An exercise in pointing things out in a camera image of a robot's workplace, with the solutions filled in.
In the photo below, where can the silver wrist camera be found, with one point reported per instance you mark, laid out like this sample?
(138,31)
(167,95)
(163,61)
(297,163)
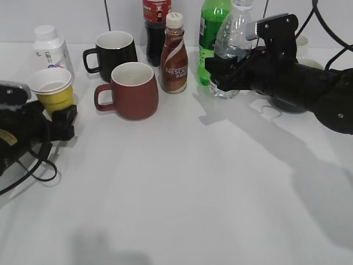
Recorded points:
(277,32)
(14,95)

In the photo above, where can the red ceramic mug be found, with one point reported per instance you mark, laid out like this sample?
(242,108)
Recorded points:
(134,91)

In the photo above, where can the yellow paper cup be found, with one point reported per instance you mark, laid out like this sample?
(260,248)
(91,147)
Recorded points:
(53,88)

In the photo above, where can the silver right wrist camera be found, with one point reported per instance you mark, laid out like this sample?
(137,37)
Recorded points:
(277,32)

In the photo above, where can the clear water bottle green label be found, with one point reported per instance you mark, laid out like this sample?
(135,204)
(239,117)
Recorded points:
(231,38)

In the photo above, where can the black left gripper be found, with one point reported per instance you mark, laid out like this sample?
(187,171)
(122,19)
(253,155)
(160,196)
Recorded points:
(27,126)

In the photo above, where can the white yogurt drink bottle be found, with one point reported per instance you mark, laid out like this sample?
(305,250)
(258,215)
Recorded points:
(50,50)

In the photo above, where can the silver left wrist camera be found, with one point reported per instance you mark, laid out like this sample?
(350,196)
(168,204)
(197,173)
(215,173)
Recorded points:
(14,95)

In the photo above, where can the brown Nescafe coffee bottle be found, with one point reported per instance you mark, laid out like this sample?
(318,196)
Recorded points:
(174,60)

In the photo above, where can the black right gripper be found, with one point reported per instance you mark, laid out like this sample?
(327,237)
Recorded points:
(254,72)

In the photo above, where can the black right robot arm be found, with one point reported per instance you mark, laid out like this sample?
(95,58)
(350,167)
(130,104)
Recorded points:
(325,93)

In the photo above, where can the black ceramic mug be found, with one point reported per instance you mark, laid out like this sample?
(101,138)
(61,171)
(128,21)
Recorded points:
(112,48)

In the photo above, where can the dark cola bottle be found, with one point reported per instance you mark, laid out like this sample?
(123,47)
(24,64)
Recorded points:
(154,13)

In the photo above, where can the white ceramic mug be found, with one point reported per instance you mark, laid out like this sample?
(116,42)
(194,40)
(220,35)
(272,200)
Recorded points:
(302,43)

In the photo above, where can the green soda bottle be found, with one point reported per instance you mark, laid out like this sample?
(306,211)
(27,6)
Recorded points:
(213,13)

